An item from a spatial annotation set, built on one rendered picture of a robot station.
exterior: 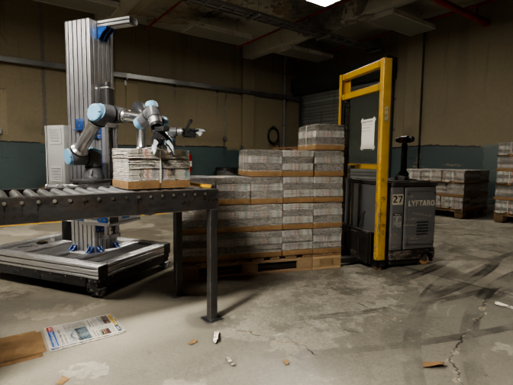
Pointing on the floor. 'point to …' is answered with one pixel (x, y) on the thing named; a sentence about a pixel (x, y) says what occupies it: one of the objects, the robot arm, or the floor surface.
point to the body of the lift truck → (399, 216)
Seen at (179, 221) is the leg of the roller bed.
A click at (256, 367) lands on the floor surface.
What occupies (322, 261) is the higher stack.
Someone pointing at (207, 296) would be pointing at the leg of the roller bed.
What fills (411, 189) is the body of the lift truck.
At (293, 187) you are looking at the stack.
